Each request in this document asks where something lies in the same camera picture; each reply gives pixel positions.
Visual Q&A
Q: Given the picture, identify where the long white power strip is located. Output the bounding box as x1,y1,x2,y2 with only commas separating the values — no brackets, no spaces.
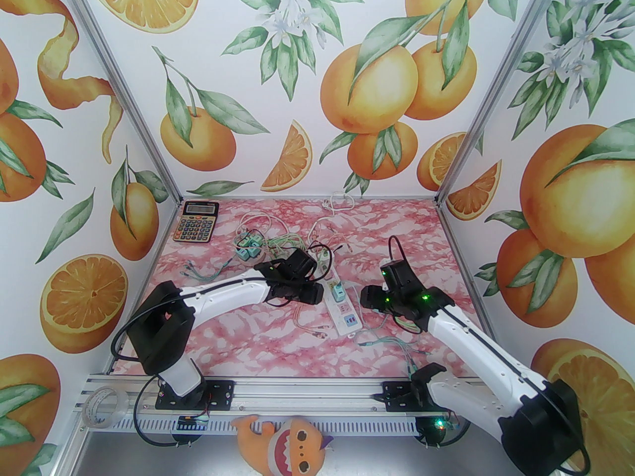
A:
317,250,369,337

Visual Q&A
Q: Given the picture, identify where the circuit board with green light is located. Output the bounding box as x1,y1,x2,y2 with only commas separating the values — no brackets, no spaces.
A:
419,416,459,435

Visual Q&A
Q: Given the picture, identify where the black gold desk calculator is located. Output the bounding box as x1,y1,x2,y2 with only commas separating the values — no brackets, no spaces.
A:
173,200,220,243

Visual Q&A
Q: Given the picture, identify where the orange plush monster toy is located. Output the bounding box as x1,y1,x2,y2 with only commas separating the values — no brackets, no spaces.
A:
233,415,334,476

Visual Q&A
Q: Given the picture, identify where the clear tape roll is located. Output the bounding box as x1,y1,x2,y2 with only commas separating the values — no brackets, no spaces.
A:
83,387,125,427

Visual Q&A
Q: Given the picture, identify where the pink multi-head charging cable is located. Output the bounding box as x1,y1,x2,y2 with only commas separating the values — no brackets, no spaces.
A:
293,305,332,342

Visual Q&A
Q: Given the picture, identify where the thin black cable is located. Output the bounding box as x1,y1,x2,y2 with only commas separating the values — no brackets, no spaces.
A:
305,238,348,266

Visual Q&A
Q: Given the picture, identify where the mint multi-head charging cable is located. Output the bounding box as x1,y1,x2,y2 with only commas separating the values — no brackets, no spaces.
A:
355,310,432,381

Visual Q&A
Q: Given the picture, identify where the beige braided cable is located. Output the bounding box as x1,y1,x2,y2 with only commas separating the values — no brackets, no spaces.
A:
238,214,286,239

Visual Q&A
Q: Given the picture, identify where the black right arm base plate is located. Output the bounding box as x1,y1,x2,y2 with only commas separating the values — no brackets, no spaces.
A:
382,380,433,412

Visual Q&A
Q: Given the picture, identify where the aluminium mounting rail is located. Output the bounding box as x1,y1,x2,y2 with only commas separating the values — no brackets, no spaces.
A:
74,372,502,435

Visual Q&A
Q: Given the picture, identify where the white power cord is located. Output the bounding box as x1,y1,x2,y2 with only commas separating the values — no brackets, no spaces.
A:
310,192,355,266

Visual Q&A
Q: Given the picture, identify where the dark teal multi-head cable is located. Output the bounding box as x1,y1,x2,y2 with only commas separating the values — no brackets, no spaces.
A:
182,260,236,282

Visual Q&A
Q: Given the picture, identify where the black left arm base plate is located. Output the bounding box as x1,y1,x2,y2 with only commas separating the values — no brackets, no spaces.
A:
155,379,235,410

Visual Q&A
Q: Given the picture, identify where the white slotted cable duct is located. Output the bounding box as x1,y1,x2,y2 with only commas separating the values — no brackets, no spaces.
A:
134,417,422,435

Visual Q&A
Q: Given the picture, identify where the black left base cable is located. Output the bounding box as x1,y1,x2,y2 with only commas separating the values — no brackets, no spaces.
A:
134,380,199,449

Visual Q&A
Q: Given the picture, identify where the aluminium frame post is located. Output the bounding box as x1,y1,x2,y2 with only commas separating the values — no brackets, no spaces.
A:
63,0,182,204
436,0,567,204

